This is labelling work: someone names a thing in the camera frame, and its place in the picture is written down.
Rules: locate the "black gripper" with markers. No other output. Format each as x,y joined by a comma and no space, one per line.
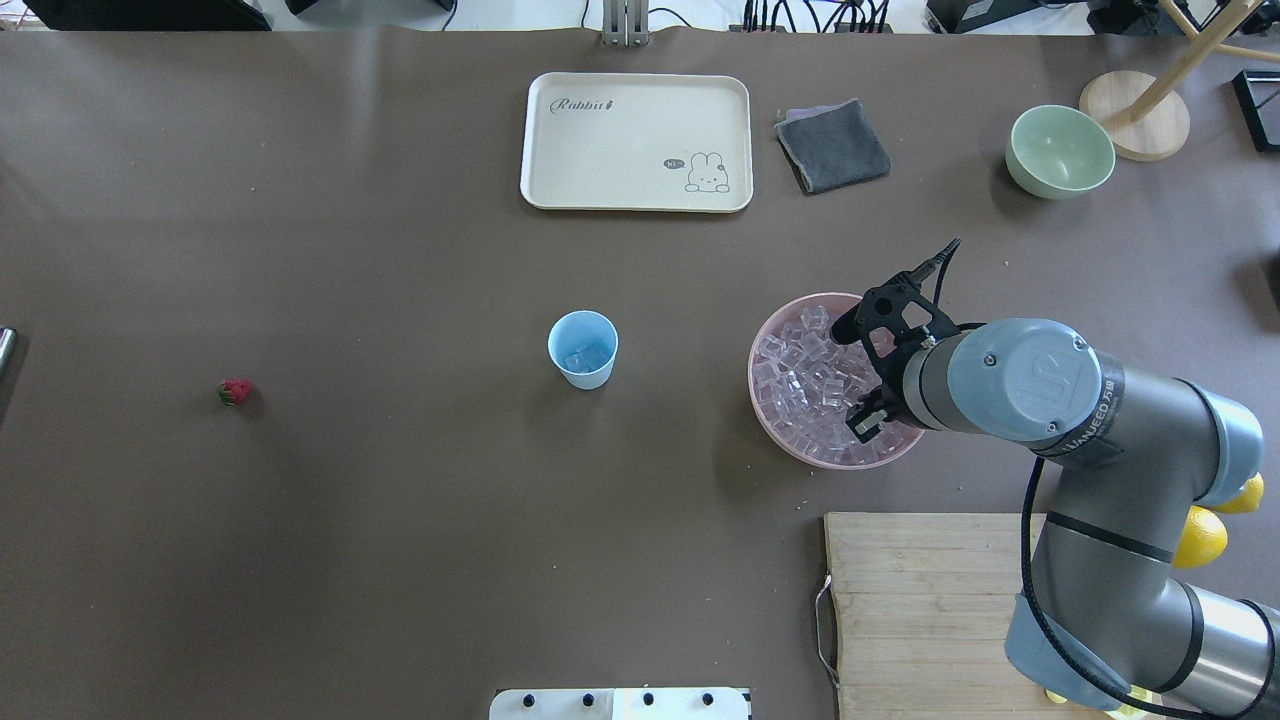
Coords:
889,396

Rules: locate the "clear ice cubes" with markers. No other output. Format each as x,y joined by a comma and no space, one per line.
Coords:
800,385

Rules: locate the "red strawberry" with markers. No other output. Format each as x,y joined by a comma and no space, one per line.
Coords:
235,391

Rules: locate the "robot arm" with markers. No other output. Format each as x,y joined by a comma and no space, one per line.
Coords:
1121,457

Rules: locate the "light blue cup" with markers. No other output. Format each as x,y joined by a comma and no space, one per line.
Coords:
584,345

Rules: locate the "pink bowl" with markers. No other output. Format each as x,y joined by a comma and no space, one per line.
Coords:
765,400

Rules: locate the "wooden cutting board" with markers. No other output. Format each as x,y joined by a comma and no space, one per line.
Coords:
922,602

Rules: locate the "grey folded cloth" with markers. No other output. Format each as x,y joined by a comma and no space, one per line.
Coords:
832,146

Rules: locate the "green ceramic bowl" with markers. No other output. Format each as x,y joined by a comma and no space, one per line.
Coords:
1058,153

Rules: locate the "yellow lemon lower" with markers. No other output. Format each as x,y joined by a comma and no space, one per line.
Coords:
1203,539

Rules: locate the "yellow lemon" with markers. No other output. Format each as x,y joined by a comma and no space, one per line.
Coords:
1249,500
1203,539

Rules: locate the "cream rabbit serving tray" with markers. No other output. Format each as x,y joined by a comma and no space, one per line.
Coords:
637,142

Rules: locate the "lemon half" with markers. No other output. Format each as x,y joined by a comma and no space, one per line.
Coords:
1127,712

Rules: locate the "yellow lemon upper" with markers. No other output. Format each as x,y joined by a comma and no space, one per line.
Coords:
1249,500

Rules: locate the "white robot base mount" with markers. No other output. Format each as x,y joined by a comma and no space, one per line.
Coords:
714,702

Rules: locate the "aluminium frame post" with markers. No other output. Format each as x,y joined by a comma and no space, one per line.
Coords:
625,23

